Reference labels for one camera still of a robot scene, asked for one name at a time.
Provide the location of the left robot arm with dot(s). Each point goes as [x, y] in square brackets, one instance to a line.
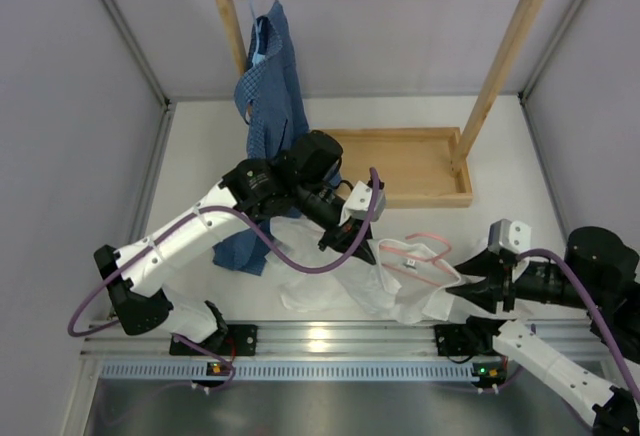
[252, 193]

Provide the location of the pink wire hanger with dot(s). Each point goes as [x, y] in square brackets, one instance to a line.
[414, 253]

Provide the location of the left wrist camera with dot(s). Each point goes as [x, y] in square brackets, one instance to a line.
[356, 205]

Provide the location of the blue hanger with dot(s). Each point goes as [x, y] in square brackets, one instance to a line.
[260, 38]

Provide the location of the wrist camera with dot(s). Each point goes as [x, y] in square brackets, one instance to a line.
[511, 236]
[356, 205]

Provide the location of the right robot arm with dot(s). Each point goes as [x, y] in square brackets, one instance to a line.
[594, 284]

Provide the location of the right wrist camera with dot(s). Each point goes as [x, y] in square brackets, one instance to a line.
[511, 236]

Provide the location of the white shirt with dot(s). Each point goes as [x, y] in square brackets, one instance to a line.
[356, 289]

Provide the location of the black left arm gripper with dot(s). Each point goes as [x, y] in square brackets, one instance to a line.
[343, 239]

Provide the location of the perforated cable tray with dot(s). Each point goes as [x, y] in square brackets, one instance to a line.
[352, 371]

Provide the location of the blue plaid shirt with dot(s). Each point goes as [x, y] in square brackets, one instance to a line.
[268, 97]

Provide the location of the wooden clothes rack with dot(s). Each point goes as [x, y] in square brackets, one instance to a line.
[426, 160]

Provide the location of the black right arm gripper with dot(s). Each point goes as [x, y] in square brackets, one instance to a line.
[498, 285]

